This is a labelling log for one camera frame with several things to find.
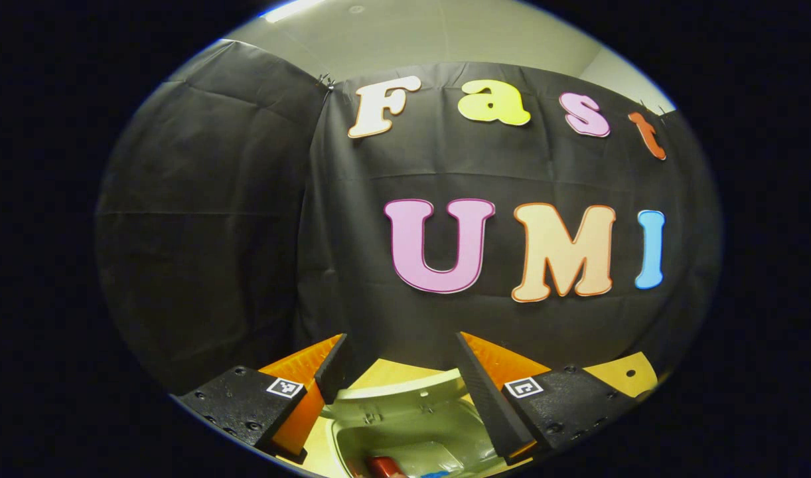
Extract ceiling light panel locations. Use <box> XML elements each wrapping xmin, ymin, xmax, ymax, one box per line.
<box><xmin>263</xmin><ymin>0</ymin><xmax>327</xmax><ymax>24</ymax></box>

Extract red pop can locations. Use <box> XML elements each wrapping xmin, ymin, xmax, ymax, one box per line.
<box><xmin>366</xmin><ymin>456</ymin><xmax>407</xmax><ymax>478</ymax></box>

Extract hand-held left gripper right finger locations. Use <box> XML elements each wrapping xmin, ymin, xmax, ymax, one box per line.
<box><xmin>455</xmin><ymin>332</ymin><xmax>638</xmax><ymax>465</ymax></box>

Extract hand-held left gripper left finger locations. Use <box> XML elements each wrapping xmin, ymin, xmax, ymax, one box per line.
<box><xmin>173</xmin><ymin>334</ymin><xmax>353</xmax><ymax>464</ymax></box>

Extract green desktop garbage bin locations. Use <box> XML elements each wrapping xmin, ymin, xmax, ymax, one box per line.
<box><xmin>319</xmin><ymin>368</ymin><xmax>512</xmax><ymax>478</ymax></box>

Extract black backdrop cloth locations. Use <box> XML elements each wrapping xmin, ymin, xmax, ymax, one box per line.
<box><xmin>94</xmin><ymin>39</ymin><xmax>721</xmax><ymax>399</ymax></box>

